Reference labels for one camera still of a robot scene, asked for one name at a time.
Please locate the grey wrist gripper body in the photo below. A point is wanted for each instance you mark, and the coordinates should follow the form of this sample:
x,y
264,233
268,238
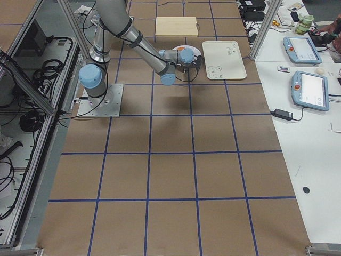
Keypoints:
x,y
185,68

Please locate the white ridged plate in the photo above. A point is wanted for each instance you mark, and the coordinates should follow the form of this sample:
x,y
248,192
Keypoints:
x,y
188,53

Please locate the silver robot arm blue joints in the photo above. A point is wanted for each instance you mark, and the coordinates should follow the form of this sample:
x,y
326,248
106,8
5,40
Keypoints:
x,y
114,22

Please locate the cream tray with bear print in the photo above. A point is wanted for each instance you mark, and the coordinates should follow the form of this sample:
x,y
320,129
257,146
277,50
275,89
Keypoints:
x,y
223,60

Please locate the light wooden cutting board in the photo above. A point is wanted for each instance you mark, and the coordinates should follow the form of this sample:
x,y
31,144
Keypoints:
x,y
176,27

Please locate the black power bricks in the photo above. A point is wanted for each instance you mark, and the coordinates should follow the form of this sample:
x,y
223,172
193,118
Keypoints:
x,y
252,10

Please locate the small white card box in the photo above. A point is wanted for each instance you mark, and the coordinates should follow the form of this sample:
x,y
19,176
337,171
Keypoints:
x,y
283,69

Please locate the upper blue teach pendant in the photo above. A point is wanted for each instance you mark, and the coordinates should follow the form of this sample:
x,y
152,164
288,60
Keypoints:
x,y
301,50

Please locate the blue teach pendant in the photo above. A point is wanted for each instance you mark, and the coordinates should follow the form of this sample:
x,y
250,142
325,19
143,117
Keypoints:
x,y
301,50
310,90

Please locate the lower blue teach pendant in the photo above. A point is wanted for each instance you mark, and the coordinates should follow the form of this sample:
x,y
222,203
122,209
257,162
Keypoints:
x,y
310,90

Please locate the beige small round object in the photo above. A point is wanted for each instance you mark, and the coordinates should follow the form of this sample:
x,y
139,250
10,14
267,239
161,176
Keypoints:
x,y
320,71

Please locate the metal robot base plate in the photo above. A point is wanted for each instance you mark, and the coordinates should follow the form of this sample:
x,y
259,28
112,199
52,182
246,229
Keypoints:
x,y
102,107

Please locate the aluminium frame post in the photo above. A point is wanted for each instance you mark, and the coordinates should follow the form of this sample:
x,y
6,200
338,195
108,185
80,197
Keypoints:
x,y
262,33

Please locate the black power adapter with cable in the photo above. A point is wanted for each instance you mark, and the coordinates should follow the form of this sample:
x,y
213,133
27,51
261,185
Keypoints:
x,y
285,115

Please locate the aluminium left frame rail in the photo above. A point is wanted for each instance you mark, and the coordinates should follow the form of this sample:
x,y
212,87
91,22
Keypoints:
x,y
39,81

